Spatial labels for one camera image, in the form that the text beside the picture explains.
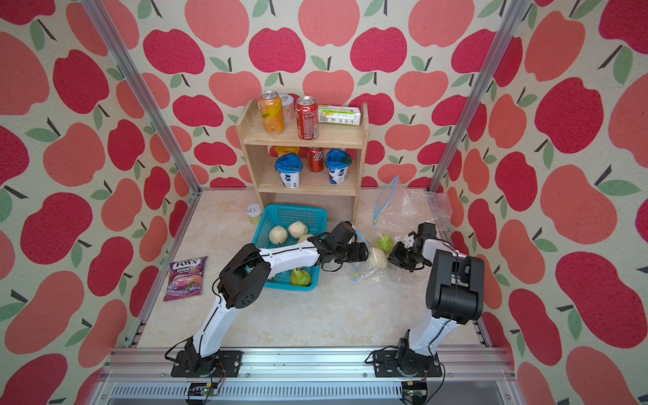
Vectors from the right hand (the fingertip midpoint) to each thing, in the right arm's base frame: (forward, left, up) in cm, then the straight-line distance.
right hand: (391, 263), depth 95 cm
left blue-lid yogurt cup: (+18, +40, +30) cm, 53 cm away
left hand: (-3, +10, +5) cm, 11 cm away
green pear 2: (+5, +3, +5) cm, 8 cm away
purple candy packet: (-15, +75, +4) cm, 76 cm away
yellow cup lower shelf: (+26, +42, +31) cm, 59 cm away
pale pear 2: (+8, +38, +6) cm, 39 cm away
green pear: (-12, +33, +6) cm, 36 cm away
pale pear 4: (-2, +6, +6) cm, 9 cm away
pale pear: (+5, +45, +6) cm, 45 cm away
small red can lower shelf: (+25, +31, +29) cm, 49 cm away
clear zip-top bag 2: (+9, +9, +5) cm, 13 cm away
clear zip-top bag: (+28, -7, +1) cm, 29 cm away
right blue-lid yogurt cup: (+21, +23, +30) cm, 44 cm away
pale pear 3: (+5, +35, +5) cm, 35 cm away
